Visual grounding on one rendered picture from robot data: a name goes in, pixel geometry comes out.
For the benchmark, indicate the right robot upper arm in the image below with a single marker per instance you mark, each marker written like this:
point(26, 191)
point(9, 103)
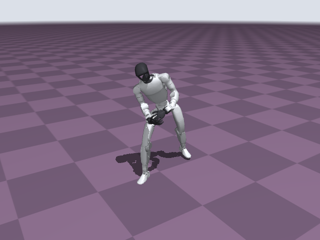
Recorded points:
point(139, 97)

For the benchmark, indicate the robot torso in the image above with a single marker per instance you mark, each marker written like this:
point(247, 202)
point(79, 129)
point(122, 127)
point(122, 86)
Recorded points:
point(155, 91)

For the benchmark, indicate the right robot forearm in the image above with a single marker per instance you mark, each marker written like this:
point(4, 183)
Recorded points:
point(146, 113)

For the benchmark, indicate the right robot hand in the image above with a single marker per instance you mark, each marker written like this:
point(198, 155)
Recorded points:
point(154, 121)

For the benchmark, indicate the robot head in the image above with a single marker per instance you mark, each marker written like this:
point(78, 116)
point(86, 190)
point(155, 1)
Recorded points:
point(142, 69)

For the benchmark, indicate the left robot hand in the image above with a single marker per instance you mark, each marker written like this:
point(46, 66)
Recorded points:
point(160, 113)

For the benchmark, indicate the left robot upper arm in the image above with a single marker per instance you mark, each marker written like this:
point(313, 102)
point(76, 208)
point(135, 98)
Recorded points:
point(165, 78)

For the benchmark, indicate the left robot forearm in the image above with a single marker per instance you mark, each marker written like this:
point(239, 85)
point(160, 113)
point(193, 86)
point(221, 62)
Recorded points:
point(173, 102)

